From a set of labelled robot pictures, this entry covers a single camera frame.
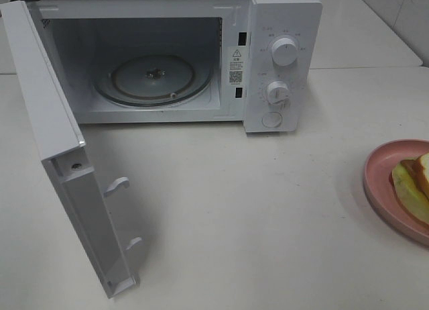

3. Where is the toy sandwich with lettuce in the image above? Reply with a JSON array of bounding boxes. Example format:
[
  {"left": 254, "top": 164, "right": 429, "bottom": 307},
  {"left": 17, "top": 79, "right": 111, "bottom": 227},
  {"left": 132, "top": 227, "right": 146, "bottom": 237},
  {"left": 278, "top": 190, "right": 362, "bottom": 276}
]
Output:
[{"left": 391, "top": 153, "right": 428, "bottom": 227}]

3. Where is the pink plastic plate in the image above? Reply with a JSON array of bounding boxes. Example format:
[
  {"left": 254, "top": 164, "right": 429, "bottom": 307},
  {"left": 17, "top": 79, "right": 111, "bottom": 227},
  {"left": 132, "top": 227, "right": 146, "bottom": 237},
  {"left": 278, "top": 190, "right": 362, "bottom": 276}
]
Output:
[{"left": 363, "top": 139, "right": 428, "bottom": 246}]

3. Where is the white warning label sticker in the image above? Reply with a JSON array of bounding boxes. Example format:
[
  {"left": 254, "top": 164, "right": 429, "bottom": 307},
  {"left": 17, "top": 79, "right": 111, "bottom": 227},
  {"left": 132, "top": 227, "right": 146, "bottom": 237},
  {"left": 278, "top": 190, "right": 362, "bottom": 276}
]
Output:
[{"left": 227, "top": 46, "right": 247, "bottom": 85}]

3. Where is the white microwave oven body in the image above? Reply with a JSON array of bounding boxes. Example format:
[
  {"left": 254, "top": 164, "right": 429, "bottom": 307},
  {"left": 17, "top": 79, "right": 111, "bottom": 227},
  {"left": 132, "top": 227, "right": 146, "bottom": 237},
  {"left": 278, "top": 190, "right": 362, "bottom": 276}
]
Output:
[{"left": 9, "top": 0, "right": 322, "bottom": 132}]

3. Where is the glass microwave turntable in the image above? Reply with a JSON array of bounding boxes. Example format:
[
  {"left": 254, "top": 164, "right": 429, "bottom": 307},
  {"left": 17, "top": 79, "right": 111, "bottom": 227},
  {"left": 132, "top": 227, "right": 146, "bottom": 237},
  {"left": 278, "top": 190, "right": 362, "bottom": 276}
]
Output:
[{"left": 94, "top": 54, "right": 213, "bottom": 107}]

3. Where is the round white door button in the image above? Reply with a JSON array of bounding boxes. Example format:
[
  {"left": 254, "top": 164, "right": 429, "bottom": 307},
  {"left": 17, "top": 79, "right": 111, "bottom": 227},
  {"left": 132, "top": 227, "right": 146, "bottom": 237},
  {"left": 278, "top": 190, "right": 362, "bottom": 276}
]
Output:
[{"left": 261, "top": 112, "right": 282, "bottom": 128}]

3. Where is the white microwave knob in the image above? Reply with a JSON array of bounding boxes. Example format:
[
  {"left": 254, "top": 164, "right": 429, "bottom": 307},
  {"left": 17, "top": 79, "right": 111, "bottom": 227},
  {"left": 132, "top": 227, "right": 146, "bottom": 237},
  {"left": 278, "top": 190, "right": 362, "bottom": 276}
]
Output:
[
  {"left": 271, "top": 36, "right": 298, "bottom": 66},
  {"left": 267, "top": 81, "right": 291, "bottom": 105}
]

